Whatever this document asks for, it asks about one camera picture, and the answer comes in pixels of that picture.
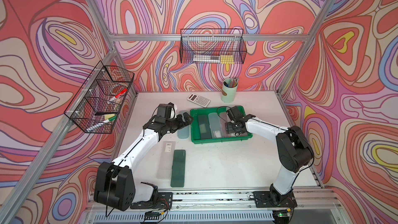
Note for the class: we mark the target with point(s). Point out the pens in cup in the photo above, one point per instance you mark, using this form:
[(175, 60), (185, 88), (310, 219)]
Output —
[(231, 82)]

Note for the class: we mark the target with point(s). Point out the dark green pencil case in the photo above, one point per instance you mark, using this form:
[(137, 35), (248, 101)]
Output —
[(204, 127), (178, 169)]

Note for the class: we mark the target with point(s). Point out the white calculator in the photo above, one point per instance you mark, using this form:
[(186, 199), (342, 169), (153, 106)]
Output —
[(198, 100)]

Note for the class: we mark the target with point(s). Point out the green plastic storage box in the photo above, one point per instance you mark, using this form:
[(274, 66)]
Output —
[(195, 132)]

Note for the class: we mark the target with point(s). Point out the green white marker in basket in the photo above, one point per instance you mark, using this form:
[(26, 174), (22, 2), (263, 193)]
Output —
[(108, 119)]

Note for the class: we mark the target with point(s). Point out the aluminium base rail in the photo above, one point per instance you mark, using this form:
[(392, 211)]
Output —
[(231, 206)]

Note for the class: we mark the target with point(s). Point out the light blue pencil case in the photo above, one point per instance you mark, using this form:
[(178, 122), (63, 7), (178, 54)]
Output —
[(183, 133)]

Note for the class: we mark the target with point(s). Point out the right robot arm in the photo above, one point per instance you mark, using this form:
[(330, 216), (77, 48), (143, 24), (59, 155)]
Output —
[(294, 150)]

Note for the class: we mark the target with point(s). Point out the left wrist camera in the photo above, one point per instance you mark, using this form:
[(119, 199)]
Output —
[(165, 112)]

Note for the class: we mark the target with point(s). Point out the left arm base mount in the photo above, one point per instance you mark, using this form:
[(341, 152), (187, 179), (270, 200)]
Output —
[(148, 196)]

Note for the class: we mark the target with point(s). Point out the red marker in basket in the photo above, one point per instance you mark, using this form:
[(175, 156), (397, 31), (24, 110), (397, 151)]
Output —
[(119, 95)]

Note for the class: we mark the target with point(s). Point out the yellow box in basket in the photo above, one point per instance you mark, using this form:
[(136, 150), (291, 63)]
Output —
[(227, 59)]

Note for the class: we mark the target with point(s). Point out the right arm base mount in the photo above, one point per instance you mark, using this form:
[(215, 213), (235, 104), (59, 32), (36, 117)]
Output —
[(269, 199)]

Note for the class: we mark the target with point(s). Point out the black wire basket left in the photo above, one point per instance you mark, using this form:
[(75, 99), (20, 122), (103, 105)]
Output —
[(92, 101)]

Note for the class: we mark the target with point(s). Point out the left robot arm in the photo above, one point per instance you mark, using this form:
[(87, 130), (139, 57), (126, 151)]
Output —
[(115, 185)]

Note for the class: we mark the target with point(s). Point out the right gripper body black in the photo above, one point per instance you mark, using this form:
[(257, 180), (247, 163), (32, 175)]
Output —
[(231, 127)]

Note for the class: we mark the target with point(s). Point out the pale green pen cup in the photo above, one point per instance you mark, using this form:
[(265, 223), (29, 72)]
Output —
[(228, 94)]

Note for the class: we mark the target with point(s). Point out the black wire basket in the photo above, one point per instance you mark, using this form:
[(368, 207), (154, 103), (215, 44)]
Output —
[(215, 42), (92, 101)]

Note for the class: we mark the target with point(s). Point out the clear box in basket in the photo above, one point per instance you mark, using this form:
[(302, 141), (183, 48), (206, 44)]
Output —
[(206, 59)]

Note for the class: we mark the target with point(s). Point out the frosted white pencil case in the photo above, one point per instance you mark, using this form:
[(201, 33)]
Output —
[(215, 126), (241, 134)]

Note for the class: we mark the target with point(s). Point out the black wire basket back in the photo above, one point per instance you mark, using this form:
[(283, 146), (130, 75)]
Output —
[(215, 42)]

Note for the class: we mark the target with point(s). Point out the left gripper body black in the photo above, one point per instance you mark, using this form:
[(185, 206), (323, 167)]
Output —
[(173, 124)]

